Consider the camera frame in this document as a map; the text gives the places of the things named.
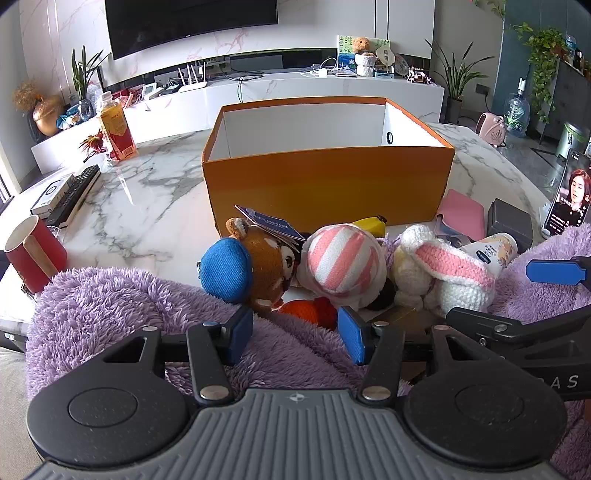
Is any brown plush with blue hat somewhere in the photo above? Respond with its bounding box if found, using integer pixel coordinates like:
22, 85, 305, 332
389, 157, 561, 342
198, 217, 305, 317

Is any white cream tube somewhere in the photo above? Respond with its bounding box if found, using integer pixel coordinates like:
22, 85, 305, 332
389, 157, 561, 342
459, 232, 519, 278

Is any white flat box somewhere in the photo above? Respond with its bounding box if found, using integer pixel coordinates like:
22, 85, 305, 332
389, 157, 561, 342
30, 173, 77, 220

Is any orange juice carton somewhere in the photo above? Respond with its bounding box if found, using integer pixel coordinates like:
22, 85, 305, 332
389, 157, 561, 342
95, 91, 139, 161

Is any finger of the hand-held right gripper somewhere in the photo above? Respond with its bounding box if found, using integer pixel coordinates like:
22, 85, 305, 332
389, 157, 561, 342
526, 256, 591, 291
445, 306, 532, 354

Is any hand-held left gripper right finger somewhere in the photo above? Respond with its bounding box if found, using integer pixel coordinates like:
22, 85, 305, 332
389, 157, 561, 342
337, 306, 497, 401

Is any pink striped white plush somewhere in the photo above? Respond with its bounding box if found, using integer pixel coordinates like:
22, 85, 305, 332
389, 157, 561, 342
295, 223, 399, 311

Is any landscape picture card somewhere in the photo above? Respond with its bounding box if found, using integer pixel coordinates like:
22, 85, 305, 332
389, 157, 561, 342
337, 34, 365, 75

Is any golden vase with dried flowers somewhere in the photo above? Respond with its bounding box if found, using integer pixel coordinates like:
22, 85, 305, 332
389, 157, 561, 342
13, 80, 65, 137

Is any dark grey box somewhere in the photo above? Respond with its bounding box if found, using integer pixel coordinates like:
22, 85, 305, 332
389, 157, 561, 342
486, 198, 535, 252

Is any orange cardboard box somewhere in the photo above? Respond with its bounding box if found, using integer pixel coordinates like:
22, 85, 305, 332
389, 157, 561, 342
202, 96, 455, 236

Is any red cup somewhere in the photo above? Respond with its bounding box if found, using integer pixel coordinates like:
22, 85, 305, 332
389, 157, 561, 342
4, 215, 69, 294

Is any yellow banana toy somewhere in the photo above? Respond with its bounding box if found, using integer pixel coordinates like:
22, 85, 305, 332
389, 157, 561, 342
348, 215, 389, 238

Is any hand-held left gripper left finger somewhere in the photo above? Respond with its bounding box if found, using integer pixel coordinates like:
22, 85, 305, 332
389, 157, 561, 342
99, 305, 254, 403

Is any white router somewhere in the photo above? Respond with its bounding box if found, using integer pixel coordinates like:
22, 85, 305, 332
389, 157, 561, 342
177, 62, 208, 93

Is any round fan ornament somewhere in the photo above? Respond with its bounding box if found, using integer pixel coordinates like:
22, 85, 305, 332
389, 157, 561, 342
375, 39, 397, 77

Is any silver trash can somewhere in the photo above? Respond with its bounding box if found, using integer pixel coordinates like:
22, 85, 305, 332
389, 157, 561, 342
555, 121, 589, 160

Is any trailing ivy plant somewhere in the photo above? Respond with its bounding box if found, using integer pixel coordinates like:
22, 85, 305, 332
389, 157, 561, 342
515, 22, 573, 123

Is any white marble tv cabinet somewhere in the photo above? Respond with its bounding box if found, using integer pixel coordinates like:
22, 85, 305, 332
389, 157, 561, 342
30, 69, 446, 160

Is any pink heater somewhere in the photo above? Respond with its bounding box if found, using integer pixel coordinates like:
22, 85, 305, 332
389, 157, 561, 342
478, 112, 509, 148

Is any blue paper hang tag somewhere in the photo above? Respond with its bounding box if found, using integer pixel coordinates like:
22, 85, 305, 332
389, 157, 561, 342
235, 204, 306, 250

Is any smartphone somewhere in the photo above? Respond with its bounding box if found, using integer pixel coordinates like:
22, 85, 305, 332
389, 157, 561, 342
542, 148, 591, 238

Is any red artificial flower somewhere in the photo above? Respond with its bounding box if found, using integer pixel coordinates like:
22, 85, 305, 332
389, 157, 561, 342
79, 131, 110, 162

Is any purple fluffy blanket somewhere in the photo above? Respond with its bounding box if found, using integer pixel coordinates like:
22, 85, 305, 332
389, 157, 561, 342
25, 224, 591, 480

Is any potted long leaf plant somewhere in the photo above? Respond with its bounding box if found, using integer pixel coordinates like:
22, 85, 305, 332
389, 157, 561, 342
425, 39, 490, 125

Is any red orange crochet flower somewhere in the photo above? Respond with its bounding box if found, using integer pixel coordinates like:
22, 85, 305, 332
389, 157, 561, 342
277, 296, 339, 330

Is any white crochet bunny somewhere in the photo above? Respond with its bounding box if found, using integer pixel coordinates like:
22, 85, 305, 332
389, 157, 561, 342
388, 224, 497, 319

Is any blue water jug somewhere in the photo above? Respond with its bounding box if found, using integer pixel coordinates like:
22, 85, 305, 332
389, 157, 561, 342
505, 78, 532, 138

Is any grey cabinet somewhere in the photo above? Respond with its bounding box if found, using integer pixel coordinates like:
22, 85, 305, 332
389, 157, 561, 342
549, 60, 591, 139

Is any pink wallet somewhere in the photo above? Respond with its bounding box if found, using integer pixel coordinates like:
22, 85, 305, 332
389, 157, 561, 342
434, 188, 488, 241

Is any black cable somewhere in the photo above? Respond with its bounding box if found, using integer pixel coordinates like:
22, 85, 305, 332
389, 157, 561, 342
236, 71, 265, 104

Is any black television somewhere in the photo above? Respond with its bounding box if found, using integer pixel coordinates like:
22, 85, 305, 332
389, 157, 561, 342
105, 0, 280, 61

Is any green plant in glass vase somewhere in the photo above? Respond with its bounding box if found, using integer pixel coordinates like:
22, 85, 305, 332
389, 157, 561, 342
69, 45, 112, 117

